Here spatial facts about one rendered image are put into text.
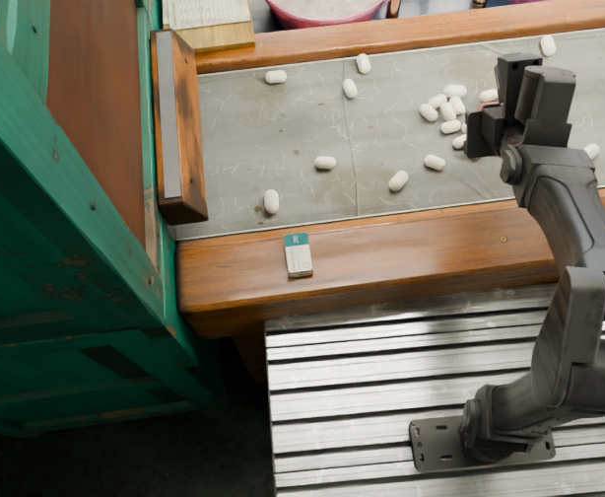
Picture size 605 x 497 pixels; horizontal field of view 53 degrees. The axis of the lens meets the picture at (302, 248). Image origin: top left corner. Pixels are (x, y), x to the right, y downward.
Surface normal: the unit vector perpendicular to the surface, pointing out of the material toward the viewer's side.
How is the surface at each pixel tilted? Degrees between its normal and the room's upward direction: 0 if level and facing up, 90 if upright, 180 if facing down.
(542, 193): 81
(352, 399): 0
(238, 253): 0
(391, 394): 0
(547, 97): 49
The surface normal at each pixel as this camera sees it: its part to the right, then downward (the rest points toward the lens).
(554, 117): -0.08, 0.46
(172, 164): -0.01, -0.37
